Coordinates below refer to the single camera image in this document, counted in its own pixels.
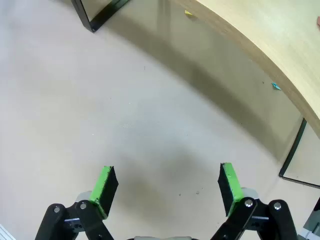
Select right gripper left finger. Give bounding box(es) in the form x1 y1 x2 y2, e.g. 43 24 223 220
34 164 120 240

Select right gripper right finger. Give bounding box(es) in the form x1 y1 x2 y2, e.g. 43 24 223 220
209 162 298 240

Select white ribbed object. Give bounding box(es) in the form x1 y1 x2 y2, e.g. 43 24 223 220
0 223 16 240

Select black frame wooden shelf unit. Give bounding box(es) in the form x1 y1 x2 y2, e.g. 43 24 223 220
71 0 320 188

